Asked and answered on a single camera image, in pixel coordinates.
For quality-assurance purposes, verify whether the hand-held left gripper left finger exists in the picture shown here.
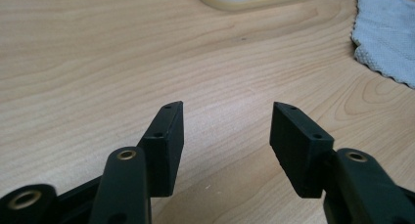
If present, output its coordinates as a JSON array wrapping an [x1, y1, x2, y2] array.
[[89, 100, 185, 224]]

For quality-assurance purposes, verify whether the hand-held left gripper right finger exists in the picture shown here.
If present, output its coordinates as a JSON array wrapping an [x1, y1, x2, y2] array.
[[269, 101, 415, 224]]

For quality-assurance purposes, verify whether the light grey cloth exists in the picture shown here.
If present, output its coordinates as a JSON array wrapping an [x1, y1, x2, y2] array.
[[350, 0, 415, 89]]

